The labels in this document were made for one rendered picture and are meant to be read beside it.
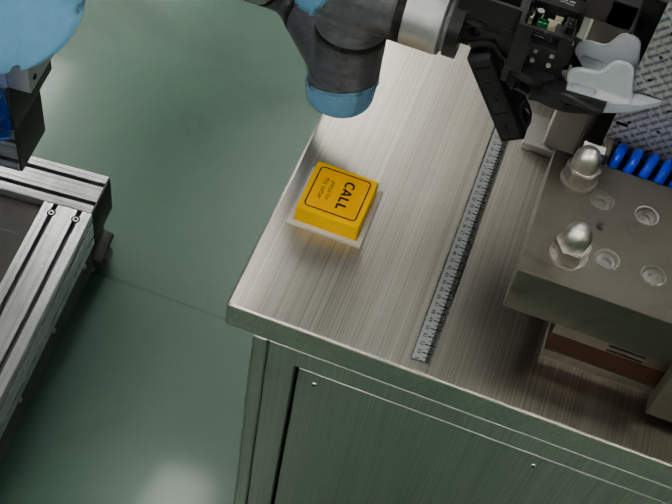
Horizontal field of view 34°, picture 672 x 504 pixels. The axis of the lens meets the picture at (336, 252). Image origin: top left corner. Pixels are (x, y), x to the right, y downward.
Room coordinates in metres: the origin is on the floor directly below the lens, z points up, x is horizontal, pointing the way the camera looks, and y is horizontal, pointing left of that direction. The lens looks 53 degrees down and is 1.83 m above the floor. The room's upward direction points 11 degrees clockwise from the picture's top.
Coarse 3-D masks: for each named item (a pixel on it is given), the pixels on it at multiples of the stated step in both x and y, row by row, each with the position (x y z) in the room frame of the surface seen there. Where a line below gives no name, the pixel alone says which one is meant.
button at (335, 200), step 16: (320, 176) 0.77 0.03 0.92; (336, 176) 0.77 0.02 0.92; (352, 176) 0.77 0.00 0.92; (304, 192) 0.74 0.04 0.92; (320, 192) 0.74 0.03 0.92; (336, 192) 0.75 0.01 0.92; (352, 192) 0.75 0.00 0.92; (368, 192) 0.76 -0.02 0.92; (304, 208) 0.72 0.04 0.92; (320, 208) 0.72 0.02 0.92; (336, 208) 0.73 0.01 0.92; (352, 208) 0.73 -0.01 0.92; (368, 208) 0.74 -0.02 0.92; (320, 224) 0.71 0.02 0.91; (336, 224) 0.71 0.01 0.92; (352, 224) 0.71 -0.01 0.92
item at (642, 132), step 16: (656, 32) 0.80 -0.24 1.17; (656, 48) 0.80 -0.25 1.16; (640, 64) 0.80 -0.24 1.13; (656, 64) 0.80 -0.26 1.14; (640, 80) 0.80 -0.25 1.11; (656, 80) 0.80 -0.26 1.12; (656, 96) 0.80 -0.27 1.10; (624, 112) 0.80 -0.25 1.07; (640, 112) 0.80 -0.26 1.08; (656, 112) 0.79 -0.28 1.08; (624, 128) 0.80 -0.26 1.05; (640, 128) 0.80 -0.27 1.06; (656, 128) 0.79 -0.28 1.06; (640, 144) 0.79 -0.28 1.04; (656, 144) 0.79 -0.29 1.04
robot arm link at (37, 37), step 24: (0, 0) 0.61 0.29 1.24; (24, 0) 0.62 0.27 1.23; (48, 0) 0.63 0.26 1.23; (72, 0) 0.64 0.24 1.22; (0, 24) 0.61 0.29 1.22; (24, 24) 0.62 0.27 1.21; (48, 24) 0.63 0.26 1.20; (72, 24) 0.64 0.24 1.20; (0, 48) 0.60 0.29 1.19; (24, 48) 0.61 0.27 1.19; (48, 48) 0.62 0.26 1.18; (0, 72) 0.60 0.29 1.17
